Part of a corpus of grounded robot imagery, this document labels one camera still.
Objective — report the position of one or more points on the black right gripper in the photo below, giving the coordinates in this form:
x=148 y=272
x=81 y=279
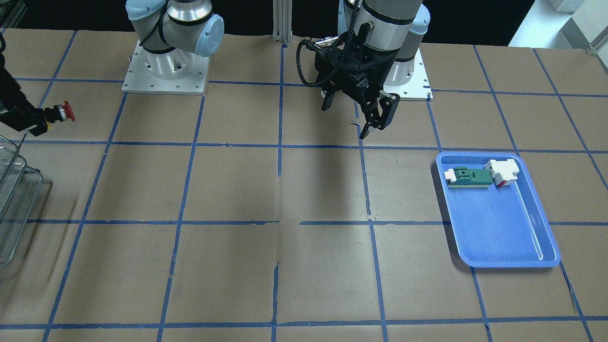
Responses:
x=15 y=111

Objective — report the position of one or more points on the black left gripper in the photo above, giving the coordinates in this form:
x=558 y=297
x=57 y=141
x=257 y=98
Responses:
x=385 y=110

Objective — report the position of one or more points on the red emergency stop button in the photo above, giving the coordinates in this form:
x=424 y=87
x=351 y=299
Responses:
x=55 y=114

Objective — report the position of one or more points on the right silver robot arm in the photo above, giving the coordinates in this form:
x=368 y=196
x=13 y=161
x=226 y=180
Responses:
x=160 y=26

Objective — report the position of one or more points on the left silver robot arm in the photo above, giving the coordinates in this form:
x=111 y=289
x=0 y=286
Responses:
x=384 y=25

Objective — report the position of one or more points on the green terminal block module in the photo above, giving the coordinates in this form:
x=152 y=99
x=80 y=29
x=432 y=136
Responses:
x=464 y=177

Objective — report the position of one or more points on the white relay module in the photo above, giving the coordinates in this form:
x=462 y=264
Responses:
x=503 y=173

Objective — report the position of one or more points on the blue plastic tray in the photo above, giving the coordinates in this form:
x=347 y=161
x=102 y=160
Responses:
x=497 y=227

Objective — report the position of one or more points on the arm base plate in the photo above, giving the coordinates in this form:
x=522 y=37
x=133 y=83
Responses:
x=409 y=80
x=177 y=72

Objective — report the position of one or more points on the wire mesh shelf basket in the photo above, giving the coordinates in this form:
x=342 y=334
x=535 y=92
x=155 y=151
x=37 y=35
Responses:
x=19 y=188

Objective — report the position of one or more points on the aluminium frame post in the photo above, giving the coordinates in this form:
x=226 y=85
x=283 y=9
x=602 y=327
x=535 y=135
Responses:
x=282 y=21

